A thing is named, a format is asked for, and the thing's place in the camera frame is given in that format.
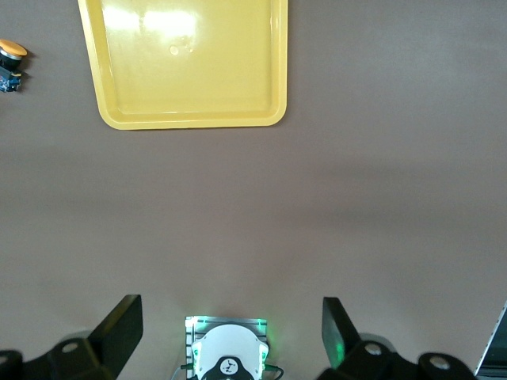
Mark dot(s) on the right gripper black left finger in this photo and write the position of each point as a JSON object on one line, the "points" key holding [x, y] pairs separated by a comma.
{"points": [[107, 340]]}

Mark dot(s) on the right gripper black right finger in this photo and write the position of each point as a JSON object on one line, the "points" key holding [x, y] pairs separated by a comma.
{"points": [[344, 348]]}

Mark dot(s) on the yellow push button switch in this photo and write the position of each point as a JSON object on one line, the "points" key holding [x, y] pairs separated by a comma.
{"points": [[12, 49]]}

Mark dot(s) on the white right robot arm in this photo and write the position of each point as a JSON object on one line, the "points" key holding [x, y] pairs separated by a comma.
{"points": [[229, 344]]}

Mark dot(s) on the yellow plastic tray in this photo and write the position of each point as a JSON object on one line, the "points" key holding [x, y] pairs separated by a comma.
{"points": [[190, 79]]}

